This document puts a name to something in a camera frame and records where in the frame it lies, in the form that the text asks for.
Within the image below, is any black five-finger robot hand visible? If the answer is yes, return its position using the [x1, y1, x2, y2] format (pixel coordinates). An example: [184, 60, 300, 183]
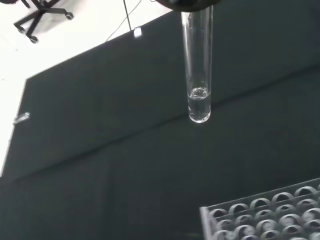
[154, 0, 222, 13]

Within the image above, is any clear plastic test tube rack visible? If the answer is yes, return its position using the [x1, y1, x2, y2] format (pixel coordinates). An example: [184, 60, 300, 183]
[199, 177, 320, 240]

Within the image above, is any black bench cloth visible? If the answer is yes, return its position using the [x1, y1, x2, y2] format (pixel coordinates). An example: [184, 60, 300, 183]
[0, 0, 320, 240]

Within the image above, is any black office chair base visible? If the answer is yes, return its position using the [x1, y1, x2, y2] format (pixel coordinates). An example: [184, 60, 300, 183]
[13, 0, 74, 44]

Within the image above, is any silver cloth clamp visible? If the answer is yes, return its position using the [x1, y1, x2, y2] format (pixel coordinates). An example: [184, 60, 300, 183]
[13, 112, 31, 124]

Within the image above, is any thin black cable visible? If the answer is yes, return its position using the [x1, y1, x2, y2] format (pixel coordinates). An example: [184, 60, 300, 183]
[104, 0, 133, 42]

